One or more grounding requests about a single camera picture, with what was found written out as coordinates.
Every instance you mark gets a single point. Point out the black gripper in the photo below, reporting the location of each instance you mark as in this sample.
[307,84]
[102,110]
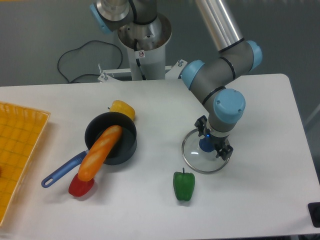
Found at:
[211,138]

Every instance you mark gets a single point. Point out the glass pot lid blue knob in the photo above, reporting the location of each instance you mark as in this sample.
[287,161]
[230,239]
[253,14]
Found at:
[200,159]

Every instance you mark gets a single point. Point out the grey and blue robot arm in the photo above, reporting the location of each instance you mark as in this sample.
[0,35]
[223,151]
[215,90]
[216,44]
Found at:
[207,82]

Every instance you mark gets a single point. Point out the green toy bell pepper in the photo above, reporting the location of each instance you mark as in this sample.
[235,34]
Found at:
[183,185]

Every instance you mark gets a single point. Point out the black object at table corner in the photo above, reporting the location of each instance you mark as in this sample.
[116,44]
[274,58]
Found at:
[314,211]

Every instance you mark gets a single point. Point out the yellow toy bell pepper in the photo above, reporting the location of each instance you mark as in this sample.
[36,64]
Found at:
[122,107]

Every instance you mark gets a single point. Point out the toy baguette bread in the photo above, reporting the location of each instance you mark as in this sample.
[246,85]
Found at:
[98,153]

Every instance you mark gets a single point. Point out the red toy bell pepper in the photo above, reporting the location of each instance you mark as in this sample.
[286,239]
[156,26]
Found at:
[79,188]

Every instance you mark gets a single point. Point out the yellow plastic basket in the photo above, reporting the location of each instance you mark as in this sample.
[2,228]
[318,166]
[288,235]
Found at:
[20,130]

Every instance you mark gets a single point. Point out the dark pot with blue handle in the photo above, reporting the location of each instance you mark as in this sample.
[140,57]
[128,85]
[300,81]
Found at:
[121,152]

